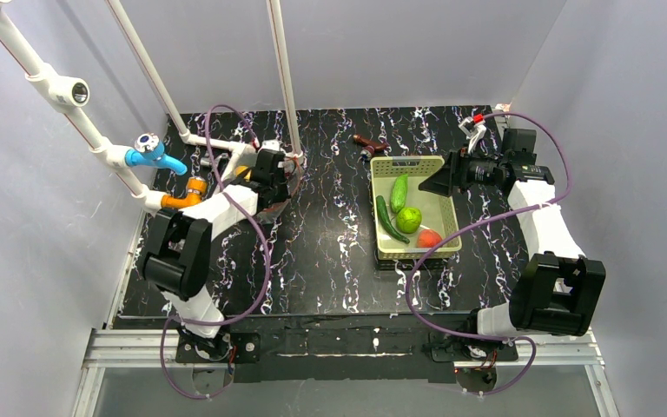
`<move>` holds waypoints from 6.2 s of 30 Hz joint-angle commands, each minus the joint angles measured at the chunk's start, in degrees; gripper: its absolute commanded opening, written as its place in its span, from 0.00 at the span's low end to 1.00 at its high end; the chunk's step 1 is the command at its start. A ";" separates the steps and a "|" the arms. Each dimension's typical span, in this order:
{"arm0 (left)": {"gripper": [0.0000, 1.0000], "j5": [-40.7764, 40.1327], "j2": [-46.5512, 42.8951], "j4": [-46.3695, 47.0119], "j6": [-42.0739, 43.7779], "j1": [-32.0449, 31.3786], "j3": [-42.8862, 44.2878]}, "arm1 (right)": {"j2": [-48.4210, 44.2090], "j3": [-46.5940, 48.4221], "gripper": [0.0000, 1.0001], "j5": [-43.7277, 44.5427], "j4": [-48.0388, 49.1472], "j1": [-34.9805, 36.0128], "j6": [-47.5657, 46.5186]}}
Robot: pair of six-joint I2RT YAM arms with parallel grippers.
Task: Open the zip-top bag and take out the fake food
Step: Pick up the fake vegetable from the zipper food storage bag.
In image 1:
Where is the green fake cucumber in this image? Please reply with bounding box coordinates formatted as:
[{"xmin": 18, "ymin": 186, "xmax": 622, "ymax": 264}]
[{"xmin": 390, "ymin": 174, "xmax": 409, "ymax": 214}]

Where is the red fake tomato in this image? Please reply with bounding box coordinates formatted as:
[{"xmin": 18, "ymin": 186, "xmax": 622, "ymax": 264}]
[{"xmin": 416, "ymin": 228, "xmax": 443, "ymax": 248}]

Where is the dark green fake chili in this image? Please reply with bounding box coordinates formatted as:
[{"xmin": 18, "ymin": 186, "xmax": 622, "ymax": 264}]
[{"xmin": 374, "ymin": 195, "xmax": 410, "ymax": 244}]

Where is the clear zip top bag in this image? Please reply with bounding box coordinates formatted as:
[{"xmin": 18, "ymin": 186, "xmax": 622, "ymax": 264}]
[{"xmin": 232, "ymin": 160, "xmax": 303, "ymax": 224}]

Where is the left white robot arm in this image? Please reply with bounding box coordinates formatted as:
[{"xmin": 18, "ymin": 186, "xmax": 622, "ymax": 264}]
[{"xmin": 137, "ymin": 147, "xmax": 290, "ymax": 340}]

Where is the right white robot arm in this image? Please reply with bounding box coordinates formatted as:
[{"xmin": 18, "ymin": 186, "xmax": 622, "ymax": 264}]
[{"xmin": 419, "ymin": 128, "xmax": 606, "ymax": 342}]

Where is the yellow-green plastic basket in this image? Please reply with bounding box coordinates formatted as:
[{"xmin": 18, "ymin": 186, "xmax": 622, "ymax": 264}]
[{"xmin": 370, "ymin": 156, "xmax": 459, "ymax": 261}]

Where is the grey metal faucet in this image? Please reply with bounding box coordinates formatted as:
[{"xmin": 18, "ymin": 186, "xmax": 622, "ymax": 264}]
[{"xmin": 200, "ymin": 153, "xmax": 227, "ymax": 170}]

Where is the orange plastic faucet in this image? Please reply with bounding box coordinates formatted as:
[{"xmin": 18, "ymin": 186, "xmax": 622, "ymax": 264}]
[{"xmin": 161, "ymin": 176, "xmax": 208, "ymax": 209}]

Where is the blue plastic faucet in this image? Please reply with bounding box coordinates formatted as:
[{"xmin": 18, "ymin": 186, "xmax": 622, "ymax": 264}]
[{"xmin": 124, "ymin": 133, "xmax": 188, "ymax": 175}]

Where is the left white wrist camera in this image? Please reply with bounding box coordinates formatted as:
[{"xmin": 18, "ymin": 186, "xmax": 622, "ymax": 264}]
[{"xmin": 261, "ymin": 140, "xmax": 282, "ymax": 152}]

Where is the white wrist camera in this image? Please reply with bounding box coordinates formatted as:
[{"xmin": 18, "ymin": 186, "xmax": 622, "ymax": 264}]
[
  {"xmin": 459, "ymin": 114, "xmax": 486, "ymax": 155},
  {"xmin": 261, "ymin": 140, "xmax": 282, "ymax": 152}
]

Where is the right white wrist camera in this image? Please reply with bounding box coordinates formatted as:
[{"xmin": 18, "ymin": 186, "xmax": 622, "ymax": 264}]
[{"xmin": 459, "ymin": 114, "xmax": 486, "ymax": 155}]

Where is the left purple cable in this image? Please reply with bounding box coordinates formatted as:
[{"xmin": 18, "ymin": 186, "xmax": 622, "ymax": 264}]
[{"xmin": 159, "ymin": 104, "xmax": 274, "ymax": 401}]

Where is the purple cable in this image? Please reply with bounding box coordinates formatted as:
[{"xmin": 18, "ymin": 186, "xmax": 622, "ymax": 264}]
[
  {"xmin": 405, "ymin": 111, "xmax": 573, "ymax": 397},
  {"xmin": 159, "ymin": 104, "xmax": 274, "ymax": 401}
]

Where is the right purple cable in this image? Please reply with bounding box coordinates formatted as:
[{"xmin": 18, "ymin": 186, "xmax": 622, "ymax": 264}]
[{"xmin": 405, "ymin": 111, "xmax": 573, "ymax": 397}]

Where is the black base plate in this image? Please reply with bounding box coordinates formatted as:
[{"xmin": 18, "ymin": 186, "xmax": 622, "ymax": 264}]
[{"xmin": 175, "ymin": 314, "xmax": 518, "ymax": 383}]

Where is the white PVC pipe frame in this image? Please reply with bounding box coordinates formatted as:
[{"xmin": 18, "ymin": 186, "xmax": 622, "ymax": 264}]
[{"xmin": 0, "ymin": 0, "xmax": 307, "ymax": 257}]

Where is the aluminium frame rail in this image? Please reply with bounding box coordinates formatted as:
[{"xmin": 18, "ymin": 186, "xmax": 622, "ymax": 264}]
[{"xmin": 69, "ymin": 106, "xmax": 623, "ymax": 417}]

